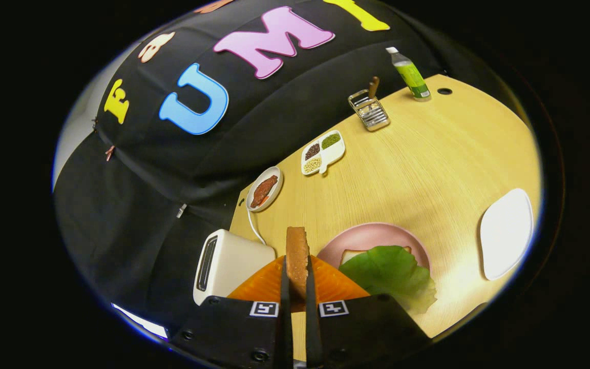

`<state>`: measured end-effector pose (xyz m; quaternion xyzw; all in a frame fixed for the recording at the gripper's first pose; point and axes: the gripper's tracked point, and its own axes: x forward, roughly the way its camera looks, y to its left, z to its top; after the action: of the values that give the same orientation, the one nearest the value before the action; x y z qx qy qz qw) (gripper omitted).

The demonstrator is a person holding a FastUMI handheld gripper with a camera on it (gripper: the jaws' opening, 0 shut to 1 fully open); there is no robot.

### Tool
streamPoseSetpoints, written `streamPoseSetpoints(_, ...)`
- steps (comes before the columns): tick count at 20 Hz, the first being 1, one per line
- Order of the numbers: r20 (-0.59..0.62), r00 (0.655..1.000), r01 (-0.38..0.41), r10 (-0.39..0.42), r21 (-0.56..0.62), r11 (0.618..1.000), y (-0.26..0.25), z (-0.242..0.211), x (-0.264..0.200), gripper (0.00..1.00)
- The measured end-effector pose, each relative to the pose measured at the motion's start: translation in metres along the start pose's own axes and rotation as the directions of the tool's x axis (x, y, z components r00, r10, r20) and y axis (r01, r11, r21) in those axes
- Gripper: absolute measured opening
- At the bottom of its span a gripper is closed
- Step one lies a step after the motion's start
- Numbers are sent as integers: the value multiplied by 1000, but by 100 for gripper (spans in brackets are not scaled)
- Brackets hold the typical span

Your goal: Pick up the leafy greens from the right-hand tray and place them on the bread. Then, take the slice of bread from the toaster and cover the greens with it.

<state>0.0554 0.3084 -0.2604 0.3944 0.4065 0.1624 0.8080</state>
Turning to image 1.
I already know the white toaster cable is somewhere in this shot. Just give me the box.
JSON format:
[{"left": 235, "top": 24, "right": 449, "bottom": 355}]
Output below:
[{"left": 246, "top": 205, "right": 267, "bottom": 245}]

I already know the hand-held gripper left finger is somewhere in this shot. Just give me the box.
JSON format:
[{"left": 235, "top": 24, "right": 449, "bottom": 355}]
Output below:
[{"left": 170, "top": 255, "right": 294, "bottom": 369}]

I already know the pink round plate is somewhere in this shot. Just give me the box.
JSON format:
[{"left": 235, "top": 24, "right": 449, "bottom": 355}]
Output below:
[{"left": 317, "top": 222, "right": 431, "bottom": 288}]

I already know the white divided bean dish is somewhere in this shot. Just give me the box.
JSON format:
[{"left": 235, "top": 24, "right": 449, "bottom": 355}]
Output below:
[{"left": 301, "top": 130, "right": 346, "bottom": 176}]

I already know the toasted bread slice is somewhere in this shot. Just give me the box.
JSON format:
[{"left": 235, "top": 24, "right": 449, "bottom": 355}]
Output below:
[{"left": 286, "top": 227, "right": 310, "bottom": 313}]

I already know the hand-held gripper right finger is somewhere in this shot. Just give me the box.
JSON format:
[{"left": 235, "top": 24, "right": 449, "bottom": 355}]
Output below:
[{"left": 305, "top": 255, "right": 431, "bottom": 369}]

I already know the red-brown meat slice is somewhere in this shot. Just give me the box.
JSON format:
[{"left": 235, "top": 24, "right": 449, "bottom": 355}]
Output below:
[{"left": 250, "top": 175, "right": 279, "bottom": 208}]

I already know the metal wire rack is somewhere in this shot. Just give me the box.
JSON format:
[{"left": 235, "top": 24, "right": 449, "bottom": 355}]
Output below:
[{"left": 348, "top": 76, "right": 391, "bottom": 132}]

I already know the green label bottle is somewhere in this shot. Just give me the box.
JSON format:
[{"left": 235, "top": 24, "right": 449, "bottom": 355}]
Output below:
[{"left": 386, "top": 47, "right": 432, "bottom": 102}]

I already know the white flat plate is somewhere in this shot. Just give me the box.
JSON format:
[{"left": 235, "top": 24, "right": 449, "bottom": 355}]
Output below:
[{"left": 480, "top": 188, "right": 534, "bottom": 281}]

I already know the small grey oval plate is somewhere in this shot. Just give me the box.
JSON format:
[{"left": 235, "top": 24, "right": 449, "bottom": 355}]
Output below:
[{"left": 246, "top": 166, "right": 284, "bottom": 213}]

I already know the green lettuce leaf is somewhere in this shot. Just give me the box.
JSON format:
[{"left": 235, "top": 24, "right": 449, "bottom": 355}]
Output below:
[{"left": 338, "top": 245, "right": 437, "bottom": 315}]

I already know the white bread slice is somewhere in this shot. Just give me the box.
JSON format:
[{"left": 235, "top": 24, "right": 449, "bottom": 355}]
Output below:
[{"left": 340, "top": 246, "right": 412, "bottom": 266}]

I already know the cream white toaster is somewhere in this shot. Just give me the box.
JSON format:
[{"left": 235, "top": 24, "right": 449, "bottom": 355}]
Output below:
[{"left": 193, "top": 229, "right": 277, "bottom": 306}]

